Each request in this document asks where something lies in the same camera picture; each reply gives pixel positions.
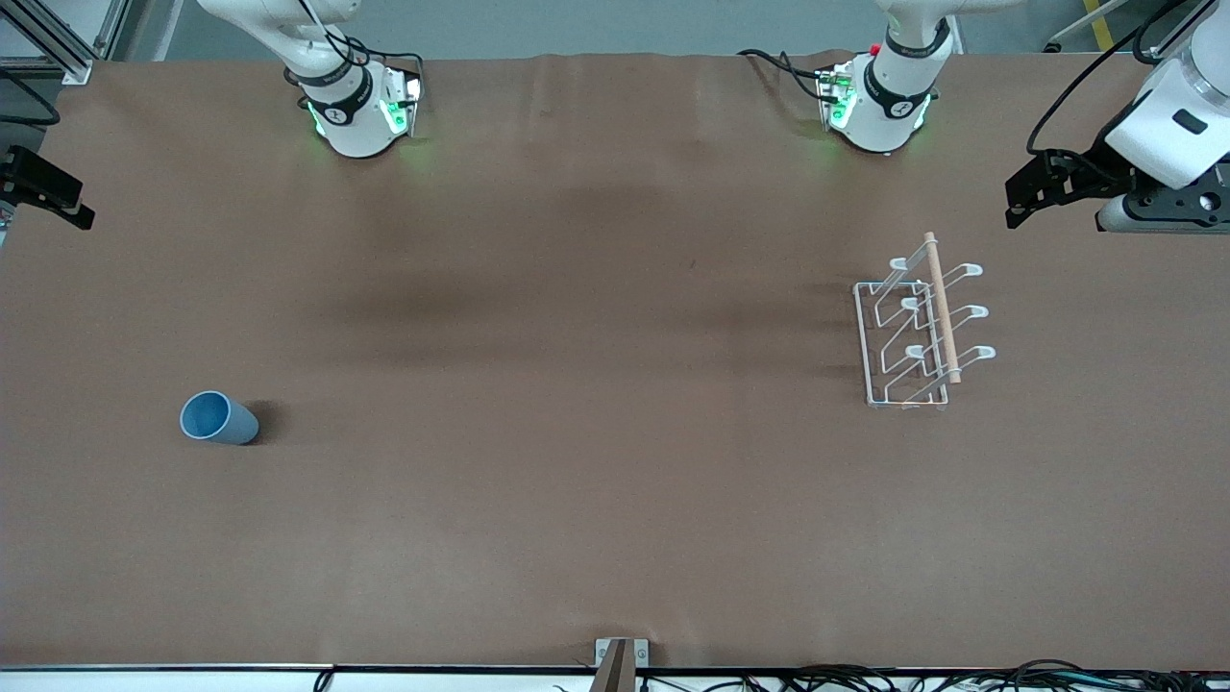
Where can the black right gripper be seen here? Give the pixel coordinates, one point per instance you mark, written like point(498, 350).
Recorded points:
point(21, 177)

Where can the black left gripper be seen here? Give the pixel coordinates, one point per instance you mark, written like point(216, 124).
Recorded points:
point(1089, 174)

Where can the light blue plastic cup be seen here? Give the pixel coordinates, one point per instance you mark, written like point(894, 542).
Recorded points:
point(231, 423)

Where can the brown table cover mat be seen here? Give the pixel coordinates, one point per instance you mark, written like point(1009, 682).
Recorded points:
point(577, 432)

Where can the aluminium frame extrusion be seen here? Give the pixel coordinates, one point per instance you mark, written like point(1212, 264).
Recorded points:
point(72, 62)

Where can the silver left base connector bracket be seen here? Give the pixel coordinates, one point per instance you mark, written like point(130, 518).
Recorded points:
point(834, 96)

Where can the silver base connector bracket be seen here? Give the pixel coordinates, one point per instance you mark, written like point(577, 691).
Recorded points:
point(408, 96)
point(834, 96)

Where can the silver right base connector bracket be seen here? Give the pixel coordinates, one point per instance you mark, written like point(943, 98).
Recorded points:
point(408, 96)

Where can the silver table edge bracket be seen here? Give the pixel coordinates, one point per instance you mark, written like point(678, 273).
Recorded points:
point(641, 654)

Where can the brown camera mount post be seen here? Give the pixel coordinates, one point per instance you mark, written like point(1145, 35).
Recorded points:
point(615, 668)

